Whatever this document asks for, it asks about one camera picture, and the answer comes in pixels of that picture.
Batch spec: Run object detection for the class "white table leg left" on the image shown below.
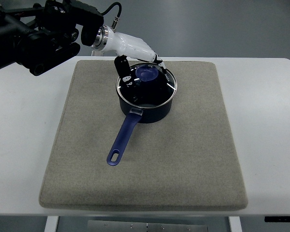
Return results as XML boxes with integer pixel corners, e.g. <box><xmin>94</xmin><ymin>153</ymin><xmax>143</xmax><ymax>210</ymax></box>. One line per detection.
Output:
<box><xmin>44</xmin><ymin>216</ymin><xmax>59</xmax><ymax>232</ymax></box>

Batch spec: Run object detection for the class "dark blue saucepan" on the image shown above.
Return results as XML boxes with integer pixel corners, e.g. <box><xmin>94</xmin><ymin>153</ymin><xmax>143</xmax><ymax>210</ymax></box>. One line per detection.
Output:
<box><xmin>107</xmin><ymin>63</ymin><xmax>178</xmax><ymax>166</ymax></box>

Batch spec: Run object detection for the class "glass lid with blue knob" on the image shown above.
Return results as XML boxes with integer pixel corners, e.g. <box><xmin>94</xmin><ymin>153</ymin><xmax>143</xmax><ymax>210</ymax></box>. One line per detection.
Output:
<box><xmin>116</xmin><ymin>63</ymin><xmax>177</xmax><ymax>108</ymax></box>

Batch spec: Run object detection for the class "grey metal base plate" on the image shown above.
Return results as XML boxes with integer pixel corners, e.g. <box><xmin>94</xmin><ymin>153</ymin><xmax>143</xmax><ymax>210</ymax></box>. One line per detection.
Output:
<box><xmin>87</xmin><ymin>220</ymin><xmax>208</xmax><ymax>232</ymax></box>

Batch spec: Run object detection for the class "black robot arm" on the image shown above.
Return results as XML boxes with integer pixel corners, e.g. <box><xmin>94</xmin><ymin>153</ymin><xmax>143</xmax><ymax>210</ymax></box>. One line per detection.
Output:
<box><xmin>0</xmin><ymin>0</ymin><xmax>122</xmax><ymax>76</ymax></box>

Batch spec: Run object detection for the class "white table leg right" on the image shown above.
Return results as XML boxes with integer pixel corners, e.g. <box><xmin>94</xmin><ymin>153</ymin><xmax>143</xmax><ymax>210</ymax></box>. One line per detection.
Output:
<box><xmin>229</xmin><ymin>217</ymin><xmax>243</xmax><ymax>232</ymax></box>

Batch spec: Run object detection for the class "black table control panel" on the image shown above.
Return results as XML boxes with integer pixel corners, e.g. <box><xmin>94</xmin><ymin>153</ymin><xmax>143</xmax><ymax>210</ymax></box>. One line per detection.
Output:
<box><xmin>264</xmin><ymin>216</ymin><xmax>290</xmax><ymax>223</ymax></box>

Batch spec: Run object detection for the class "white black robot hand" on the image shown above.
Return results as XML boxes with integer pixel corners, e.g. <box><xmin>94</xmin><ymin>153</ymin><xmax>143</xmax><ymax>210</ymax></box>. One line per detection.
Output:
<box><xmin>101</xmin><ymin>26</ymin><xmax>167</xmax><ymax>87</ymax></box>

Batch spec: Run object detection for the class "white table leg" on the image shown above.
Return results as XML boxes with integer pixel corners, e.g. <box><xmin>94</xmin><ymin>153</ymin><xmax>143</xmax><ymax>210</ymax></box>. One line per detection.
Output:
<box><xmin>229</xmin><ymin>217</ymin><xmax>243</xmax><ymax>232</ymax></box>
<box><xmin>44</xmin><ymin>216</ymin><xmax>59</xmax><ymax>232</ymax></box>

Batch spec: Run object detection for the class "beige fabric mat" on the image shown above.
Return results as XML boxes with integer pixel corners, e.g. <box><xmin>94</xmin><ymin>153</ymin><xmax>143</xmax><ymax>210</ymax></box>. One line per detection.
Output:
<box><xmin>39</xmin><ymin>60</ymin><xmax>248</xmax><ymax>211</ymax></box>

